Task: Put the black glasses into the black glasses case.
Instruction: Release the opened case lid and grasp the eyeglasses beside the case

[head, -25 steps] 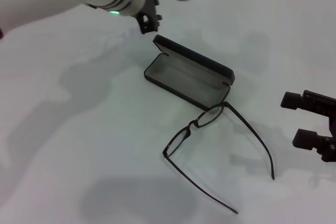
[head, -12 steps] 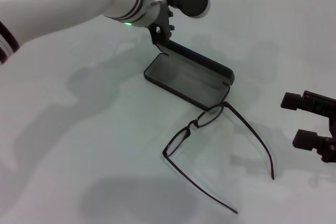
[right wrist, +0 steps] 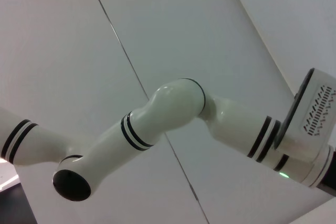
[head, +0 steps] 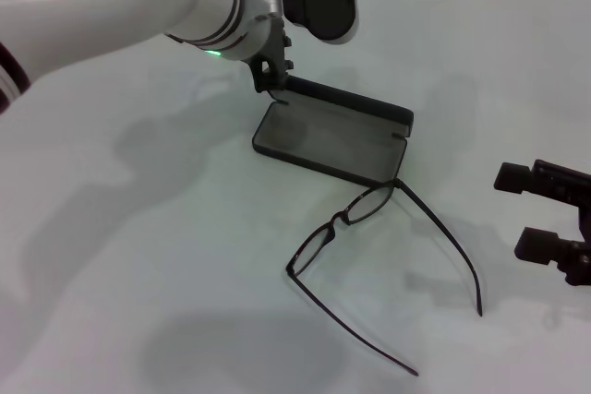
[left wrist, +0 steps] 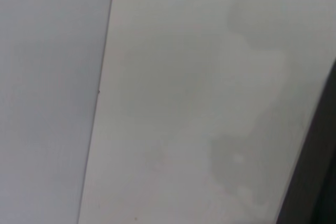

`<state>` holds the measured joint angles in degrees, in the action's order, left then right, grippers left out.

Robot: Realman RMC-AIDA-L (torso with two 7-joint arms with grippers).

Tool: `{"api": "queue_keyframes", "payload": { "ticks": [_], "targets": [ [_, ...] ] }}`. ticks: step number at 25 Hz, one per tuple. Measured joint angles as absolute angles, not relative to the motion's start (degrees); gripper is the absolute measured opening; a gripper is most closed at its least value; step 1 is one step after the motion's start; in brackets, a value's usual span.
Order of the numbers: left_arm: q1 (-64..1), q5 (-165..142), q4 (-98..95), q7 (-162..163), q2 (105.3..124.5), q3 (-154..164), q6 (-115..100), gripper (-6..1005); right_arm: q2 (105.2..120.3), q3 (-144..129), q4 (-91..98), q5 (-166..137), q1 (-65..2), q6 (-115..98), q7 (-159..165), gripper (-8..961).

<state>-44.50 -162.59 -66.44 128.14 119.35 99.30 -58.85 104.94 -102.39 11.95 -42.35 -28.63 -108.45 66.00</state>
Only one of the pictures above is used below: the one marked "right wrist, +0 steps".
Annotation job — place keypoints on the white and silver left robot arm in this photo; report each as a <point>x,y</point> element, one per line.
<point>170,106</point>

